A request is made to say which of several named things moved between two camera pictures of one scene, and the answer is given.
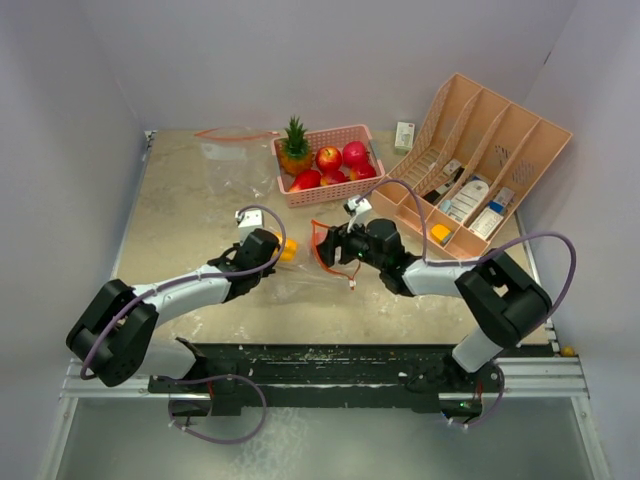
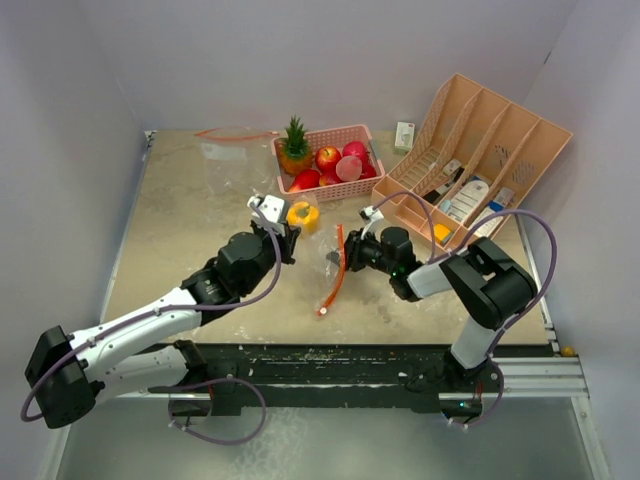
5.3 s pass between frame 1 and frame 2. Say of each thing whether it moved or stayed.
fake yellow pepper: moved
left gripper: moved
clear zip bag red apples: stayed
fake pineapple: stayed
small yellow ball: stayed
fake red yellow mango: stayed
